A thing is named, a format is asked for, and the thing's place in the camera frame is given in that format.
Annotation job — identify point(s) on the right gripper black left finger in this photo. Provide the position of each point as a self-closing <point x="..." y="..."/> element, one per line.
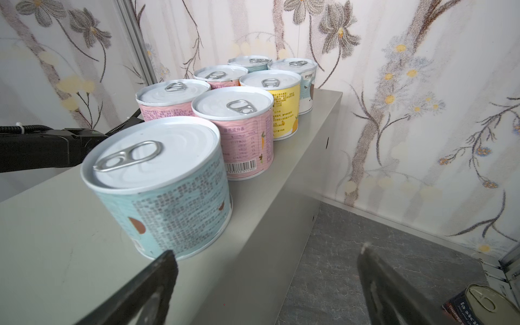
<point x="144" y="299"/>

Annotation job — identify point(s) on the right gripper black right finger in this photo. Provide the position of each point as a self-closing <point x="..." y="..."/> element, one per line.
<point x="389" y="298"/>

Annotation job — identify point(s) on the dark tin can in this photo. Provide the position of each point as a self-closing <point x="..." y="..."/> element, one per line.
<point x="482" y="305"/>

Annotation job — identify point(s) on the pink can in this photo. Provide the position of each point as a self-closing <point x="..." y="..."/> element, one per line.
<point x="170" y="98"/>
<point x="221" y="75"/>
<point x="245" y="119"/>

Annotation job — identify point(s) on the yellow label can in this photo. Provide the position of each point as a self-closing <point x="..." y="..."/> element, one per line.
<point x="285" y="86"/>

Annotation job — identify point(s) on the teal coconut can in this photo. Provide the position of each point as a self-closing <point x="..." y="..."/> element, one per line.
<point x="306" y="68"/>
<point x="251" y="63"/>

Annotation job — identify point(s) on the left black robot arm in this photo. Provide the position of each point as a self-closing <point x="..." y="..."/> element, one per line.
<point x="29" y="147"/>

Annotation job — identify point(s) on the grey metal cabinet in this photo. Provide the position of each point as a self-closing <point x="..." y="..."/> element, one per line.
<point x="63" y="254"/>

